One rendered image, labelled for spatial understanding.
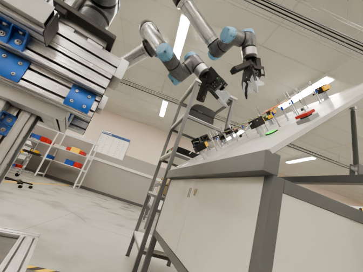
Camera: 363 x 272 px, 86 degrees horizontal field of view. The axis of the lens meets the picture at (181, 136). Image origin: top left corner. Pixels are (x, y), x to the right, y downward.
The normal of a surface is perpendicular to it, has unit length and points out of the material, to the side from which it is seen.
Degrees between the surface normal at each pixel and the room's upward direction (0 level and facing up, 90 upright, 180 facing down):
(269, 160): 90
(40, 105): 90
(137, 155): 90
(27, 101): 90
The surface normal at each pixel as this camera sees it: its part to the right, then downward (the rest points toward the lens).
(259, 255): -0.90, -0.37
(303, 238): 0.30, -0.22
